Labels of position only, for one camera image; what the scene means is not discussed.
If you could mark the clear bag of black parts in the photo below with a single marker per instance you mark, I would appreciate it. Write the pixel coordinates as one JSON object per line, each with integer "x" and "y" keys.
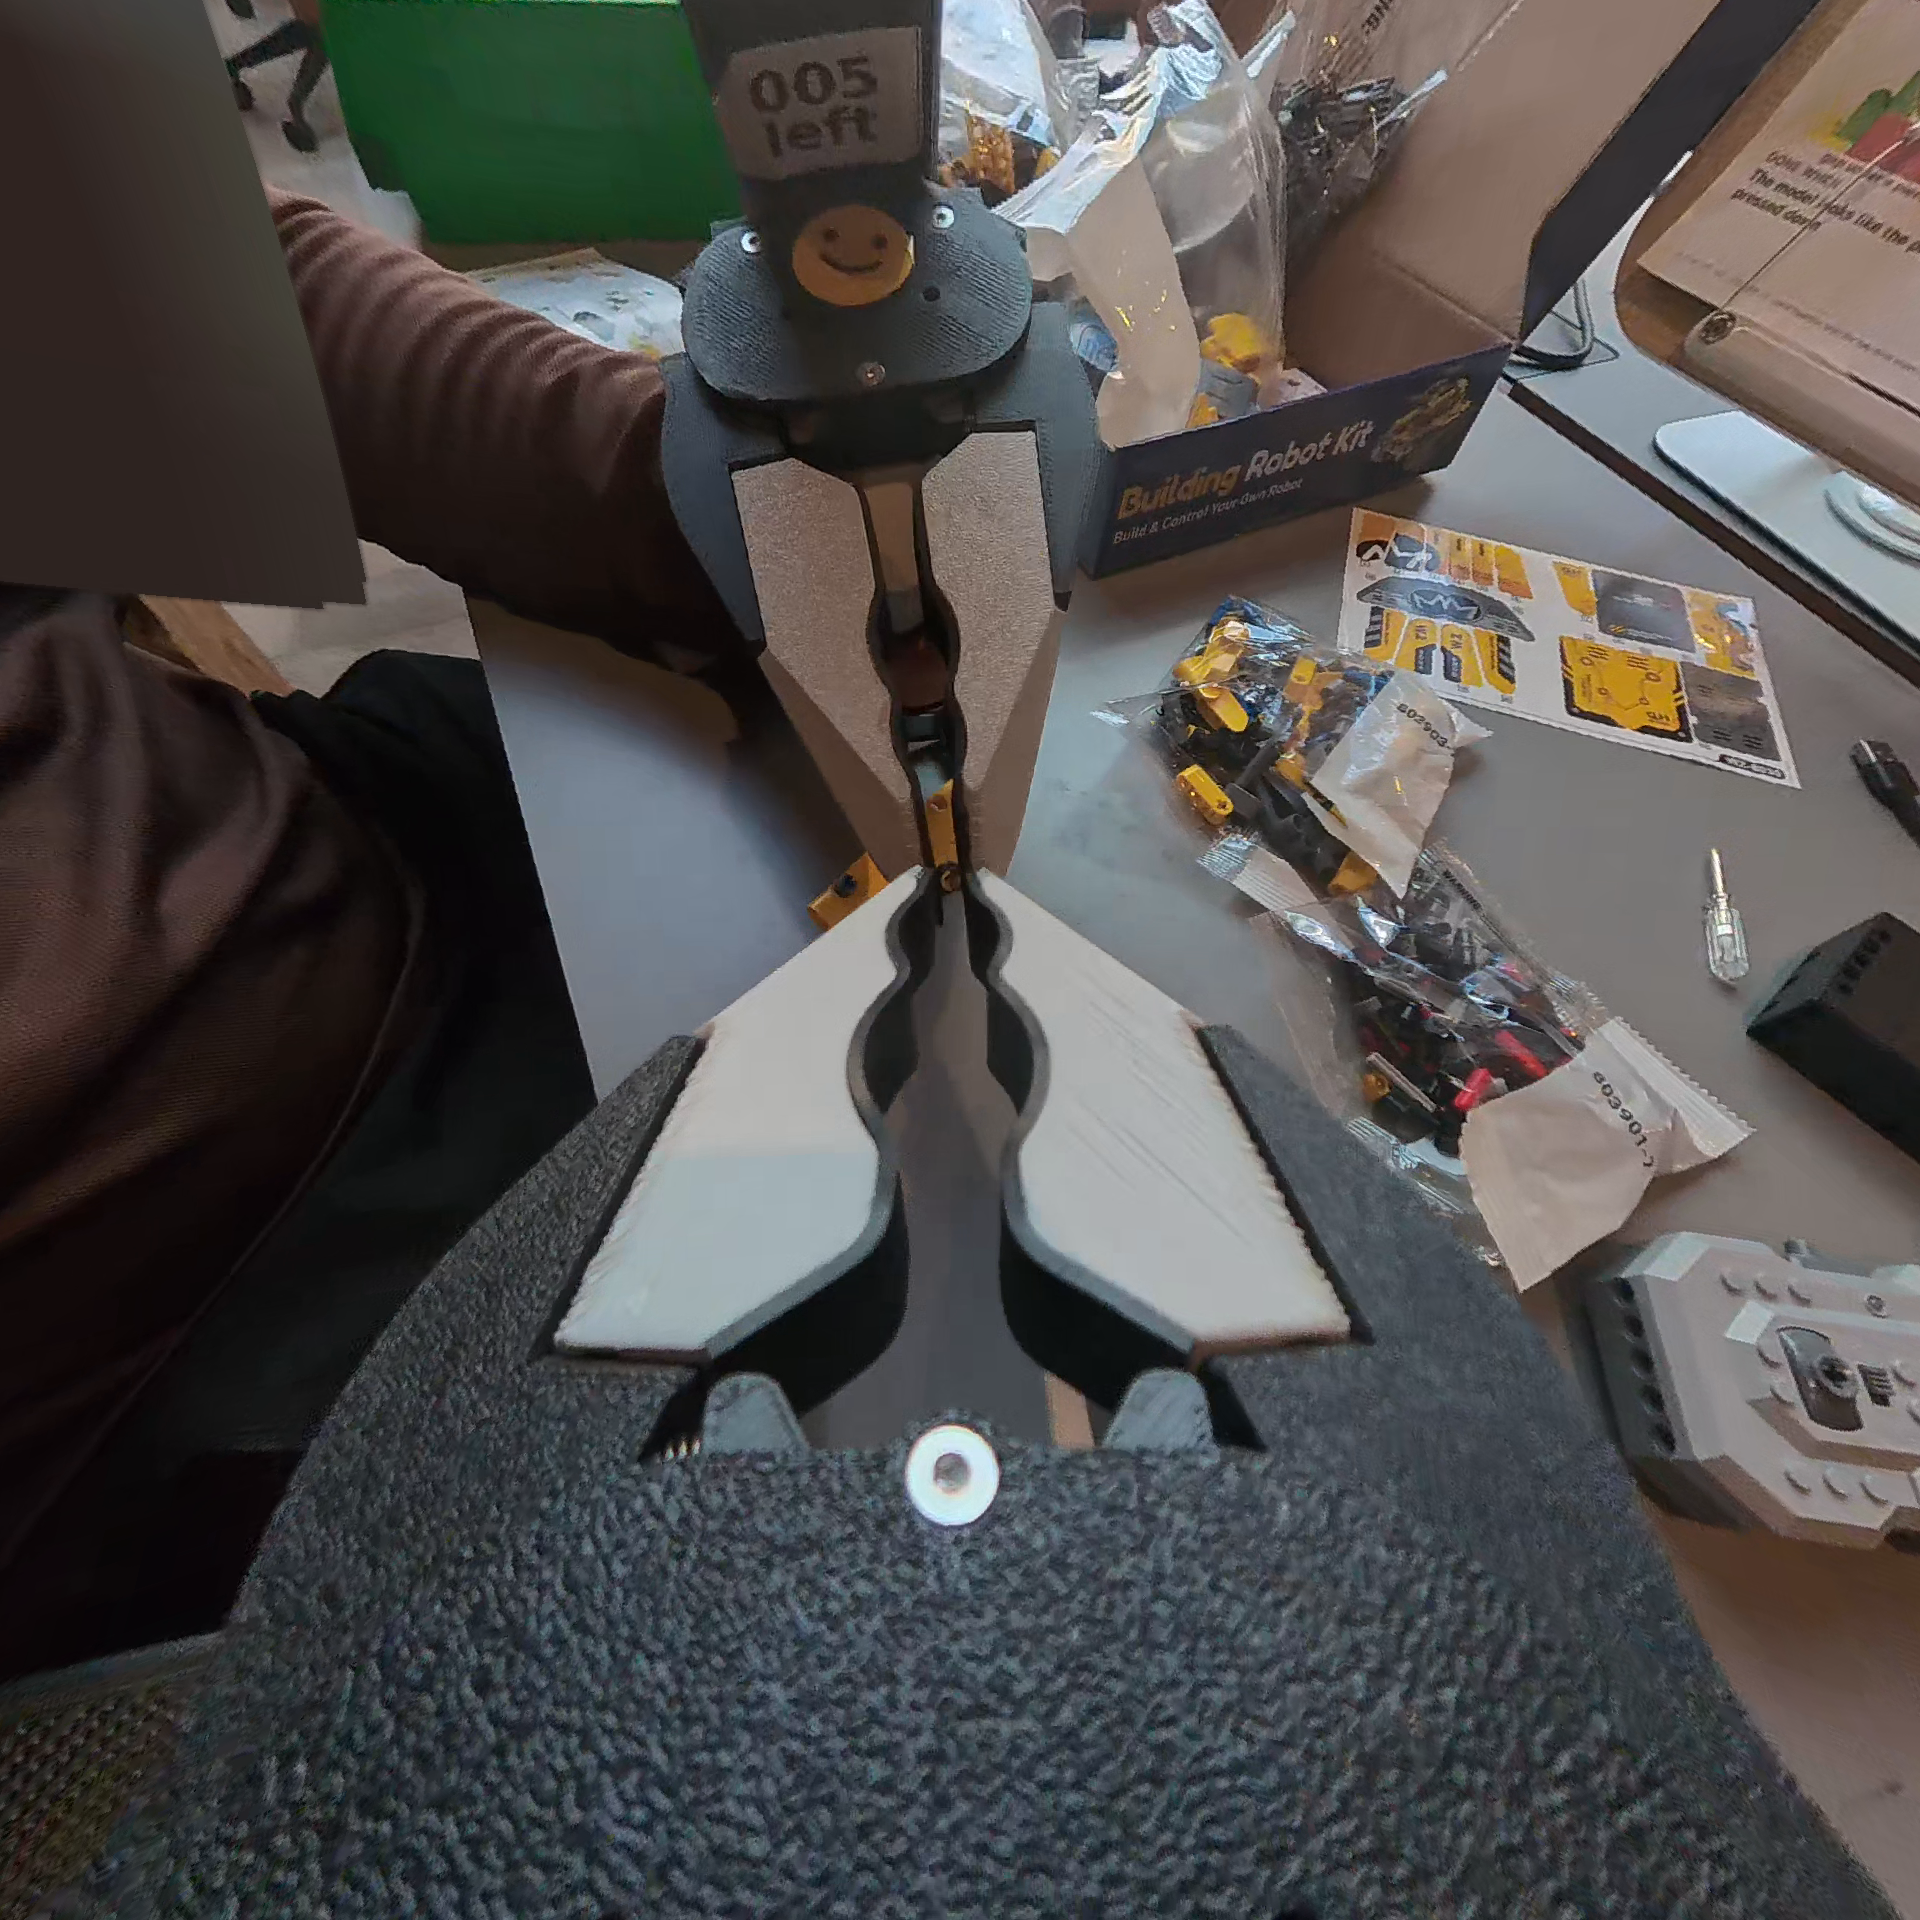
{"x": 1335, "y": 134}

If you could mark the printed instruction sheet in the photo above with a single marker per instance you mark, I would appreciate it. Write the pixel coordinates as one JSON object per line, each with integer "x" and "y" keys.
{"x": 1814, "y": 253}

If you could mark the wooden display board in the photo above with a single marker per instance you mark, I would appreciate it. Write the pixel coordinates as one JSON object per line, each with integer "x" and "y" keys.
{"x": 1800, "y": 378}

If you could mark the green plastic bin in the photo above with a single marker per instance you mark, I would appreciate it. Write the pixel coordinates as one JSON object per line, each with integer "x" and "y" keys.
{"x": 523, "y": 106}

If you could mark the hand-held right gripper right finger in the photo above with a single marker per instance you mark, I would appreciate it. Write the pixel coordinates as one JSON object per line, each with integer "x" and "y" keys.
{"x": 1154, "y": 1168}

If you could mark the instruction booklet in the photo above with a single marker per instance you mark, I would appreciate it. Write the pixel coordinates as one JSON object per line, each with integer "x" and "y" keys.
{"x": 586, "y": 303}

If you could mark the heap of clear part bags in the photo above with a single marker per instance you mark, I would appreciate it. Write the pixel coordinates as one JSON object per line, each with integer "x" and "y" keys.
{"x": 1139, "y": 253}

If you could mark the blue robot kit box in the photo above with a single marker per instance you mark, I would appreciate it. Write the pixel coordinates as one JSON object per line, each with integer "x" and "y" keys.
{"x": 1293, "y": 464}

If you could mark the bag of yellow bricks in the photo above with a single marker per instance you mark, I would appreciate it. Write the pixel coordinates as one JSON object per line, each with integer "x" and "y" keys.
{"x": 1275, "y": 751}

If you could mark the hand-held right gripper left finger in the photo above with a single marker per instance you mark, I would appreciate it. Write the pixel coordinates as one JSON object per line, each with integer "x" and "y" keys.
{"x": 750, "y": 1168}

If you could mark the person's left forearm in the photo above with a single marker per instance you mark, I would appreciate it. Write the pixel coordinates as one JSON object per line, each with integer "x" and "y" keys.
{"x": 493, "y": 449}

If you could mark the person's black trousers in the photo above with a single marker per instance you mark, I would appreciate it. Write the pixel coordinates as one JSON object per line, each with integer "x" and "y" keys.
{"x": 465, "y": 1051}

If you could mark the grey hub brick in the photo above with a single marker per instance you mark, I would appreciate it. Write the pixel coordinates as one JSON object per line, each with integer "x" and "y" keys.
{"x": 1724, "y": 1380}

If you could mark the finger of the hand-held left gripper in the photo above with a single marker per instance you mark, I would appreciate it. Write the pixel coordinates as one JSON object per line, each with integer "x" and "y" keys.
{"x": 1006, "y": 604}
{"x": 811, "y": 604}

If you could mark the yellow panel brick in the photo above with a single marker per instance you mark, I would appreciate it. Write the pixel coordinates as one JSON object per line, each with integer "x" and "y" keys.
{"x": 839, "y": 899}

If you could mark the bag of black red pins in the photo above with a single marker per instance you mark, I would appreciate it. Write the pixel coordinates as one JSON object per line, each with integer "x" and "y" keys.
{"x": 1441, "y": 1023}

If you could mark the grey desk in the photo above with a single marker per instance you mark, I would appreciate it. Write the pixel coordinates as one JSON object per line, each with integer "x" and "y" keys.
{"x": 1652, "y": 841}

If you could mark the black battery box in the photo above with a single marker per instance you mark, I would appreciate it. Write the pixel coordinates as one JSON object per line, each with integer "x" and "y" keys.
{"x": 1845, "y": 1037}

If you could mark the yellow grey sticker sheet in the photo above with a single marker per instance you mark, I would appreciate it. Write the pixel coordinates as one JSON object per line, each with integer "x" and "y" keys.
{"x": 1577, "y": 646}

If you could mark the black office chair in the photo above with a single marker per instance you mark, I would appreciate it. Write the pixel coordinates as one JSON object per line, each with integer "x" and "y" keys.
{"x": 287, "y": 60}

